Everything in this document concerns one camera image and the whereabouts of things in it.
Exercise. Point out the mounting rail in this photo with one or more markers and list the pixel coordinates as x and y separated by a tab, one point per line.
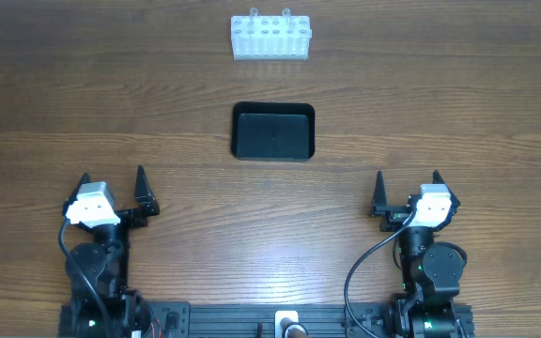
233	321

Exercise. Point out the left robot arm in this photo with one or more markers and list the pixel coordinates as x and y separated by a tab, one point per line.
89	263

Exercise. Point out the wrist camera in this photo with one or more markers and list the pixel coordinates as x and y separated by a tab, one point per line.
432	204
92	206

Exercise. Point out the white test tube rack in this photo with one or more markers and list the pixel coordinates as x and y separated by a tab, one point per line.
270	44

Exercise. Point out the black tray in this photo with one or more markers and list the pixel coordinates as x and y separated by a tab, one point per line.
273	133

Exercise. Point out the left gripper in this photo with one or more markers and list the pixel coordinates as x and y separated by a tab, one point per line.
134	218

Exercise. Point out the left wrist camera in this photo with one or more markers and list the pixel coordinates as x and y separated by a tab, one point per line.
92	206

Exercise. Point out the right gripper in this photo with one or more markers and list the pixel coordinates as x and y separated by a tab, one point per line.
392	219

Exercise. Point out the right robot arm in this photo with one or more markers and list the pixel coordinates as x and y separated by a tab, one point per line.
439	270

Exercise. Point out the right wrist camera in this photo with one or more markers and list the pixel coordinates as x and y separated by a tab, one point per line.
432	204

